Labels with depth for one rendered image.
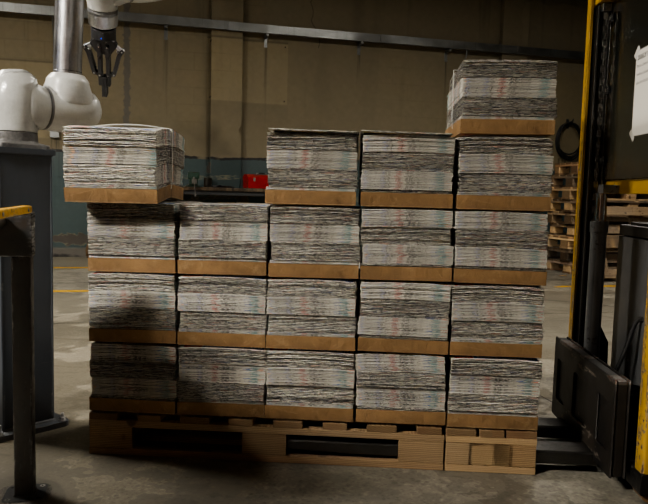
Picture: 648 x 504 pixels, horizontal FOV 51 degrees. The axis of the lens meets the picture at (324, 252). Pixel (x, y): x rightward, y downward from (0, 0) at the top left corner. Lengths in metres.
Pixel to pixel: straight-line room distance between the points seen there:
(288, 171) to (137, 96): 6.85
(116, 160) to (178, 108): 6.75
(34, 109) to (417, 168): 1.34
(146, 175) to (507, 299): 1.17
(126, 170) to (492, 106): 1.13
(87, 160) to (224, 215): 0.44
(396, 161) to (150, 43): 7.08
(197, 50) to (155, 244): 6.90
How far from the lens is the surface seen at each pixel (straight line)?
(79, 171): 2.19
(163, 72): 8.94
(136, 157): 2.13
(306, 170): 2.12
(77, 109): 2.67
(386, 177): 2.11
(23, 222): 2.00
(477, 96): 2.16
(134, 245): 2.24
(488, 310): 2.18
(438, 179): 2.12
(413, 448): 2.26
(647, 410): 2.17
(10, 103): 2.58
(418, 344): 2.17
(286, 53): 9.15
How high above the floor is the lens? 0.88
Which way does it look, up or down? 5 degrees down
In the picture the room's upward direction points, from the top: 2 degrees clockwise
